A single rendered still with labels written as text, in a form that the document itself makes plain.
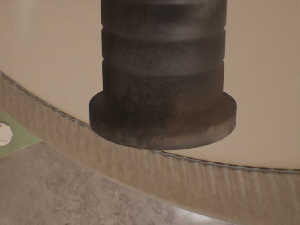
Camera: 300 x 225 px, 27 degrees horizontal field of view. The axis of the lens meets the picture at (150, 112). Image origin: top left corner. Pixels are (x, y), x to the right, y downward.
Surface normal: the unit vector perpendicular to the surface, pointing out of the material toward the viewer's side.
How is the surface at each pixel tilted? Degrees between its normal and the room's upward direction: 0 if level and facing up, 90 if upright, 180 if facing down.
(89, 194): 0
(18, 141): 0
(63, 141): 91
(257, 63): 90
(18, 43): 90
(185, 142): 39
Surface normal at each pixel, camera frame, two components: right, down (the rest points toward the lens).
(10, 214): 0.62, -0.17
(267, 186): -0.67, 0.34
